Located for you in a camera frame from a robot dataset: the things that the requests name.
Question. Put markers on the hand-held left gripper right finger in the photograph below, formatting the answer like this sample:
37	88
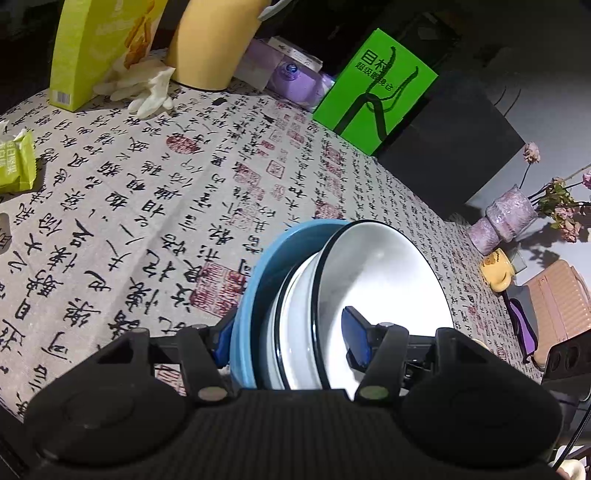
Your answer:
355	337

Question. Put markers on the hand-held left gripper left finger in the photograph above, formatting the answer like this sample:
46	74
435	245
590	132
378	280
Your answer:
224	339

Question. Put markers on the black-rimmed white shallow plate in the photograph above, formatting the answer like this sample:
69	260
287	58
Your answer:
295	332

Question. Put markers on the blue plate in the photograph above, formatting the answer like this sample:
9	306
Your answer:
258	286

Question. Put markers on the black-rimmed white deep bowl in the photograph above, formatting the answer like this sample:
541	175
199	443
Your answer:
392	277

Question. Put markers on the pink ribbed case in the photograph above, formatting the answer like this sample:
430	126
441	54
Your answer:
561	300

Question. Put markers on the yellow mug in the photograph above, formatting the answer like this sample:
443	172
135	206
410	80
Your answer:
495	270

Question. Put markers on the calligraphy print tablecloth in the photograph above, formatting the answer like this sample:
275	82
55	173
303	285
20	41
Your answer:
138	207

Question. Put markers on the purple textured vase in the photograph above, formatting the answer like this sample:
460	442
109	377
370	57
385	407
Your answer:
505	217

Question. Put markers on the dried pink rose bouquet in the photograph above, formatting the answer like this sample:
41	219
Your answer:
561	203

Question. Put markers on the black paper bag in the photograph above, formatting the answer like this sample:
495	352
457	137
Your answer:
452	152

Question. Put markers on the green box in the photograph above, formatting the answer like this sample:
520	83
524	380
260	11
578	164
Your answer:
374	92

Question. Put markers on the cream rubber glove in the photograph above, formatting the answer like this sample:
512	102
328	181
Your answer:
152	101
134	81

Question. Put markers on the purple tissue pack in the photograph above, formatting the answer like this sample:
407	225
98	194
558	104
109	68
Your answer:
300	83
254	64

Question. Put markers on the green snack wrapper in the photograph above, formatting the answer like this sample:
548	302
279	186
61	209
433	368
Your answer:
16	161

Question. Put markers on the flat white box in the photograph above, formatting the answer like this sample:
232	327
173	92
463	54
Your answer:
295	53

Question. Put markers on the yellow thermos jug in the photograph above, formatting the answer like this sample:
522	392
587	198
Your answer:
212	41

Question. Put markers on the yellow-green snack box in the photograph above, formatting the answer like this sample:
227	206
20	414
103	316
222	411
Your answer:
97	41

